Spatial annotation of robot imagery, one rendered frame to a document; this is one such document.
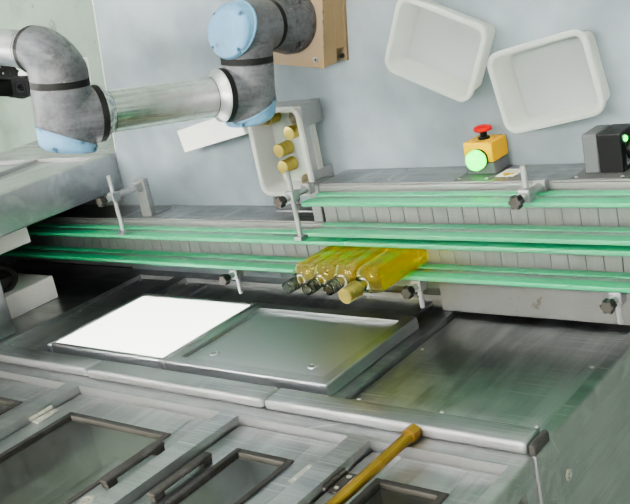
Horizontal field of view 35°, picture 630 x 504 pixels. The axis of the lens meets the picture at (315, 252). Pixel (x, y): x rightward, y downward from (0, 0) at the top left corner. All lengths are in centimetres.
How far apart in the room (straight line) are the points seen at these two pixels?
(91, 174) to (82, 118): 99
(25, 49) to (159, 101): 28
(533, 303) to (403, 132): 51
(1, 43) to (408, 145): 92
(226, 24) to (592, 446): 112
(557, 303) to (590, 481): 41
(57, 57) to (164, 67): 83
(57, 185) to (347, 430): 138
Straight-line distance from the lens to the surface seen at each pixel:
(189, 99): 210
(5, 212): 280
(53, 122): 199
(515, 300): 217
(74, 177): 294
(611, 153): 201
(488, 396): 188
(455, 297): 224
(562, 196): 199
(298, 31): 225
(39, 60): 199
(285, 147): 248
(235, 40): 213
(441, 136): 227
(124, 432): 209
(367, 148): 240
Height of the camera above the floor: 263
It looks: 46 degrees down
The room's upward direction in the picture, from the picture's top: 120 degrees counter-clockwise
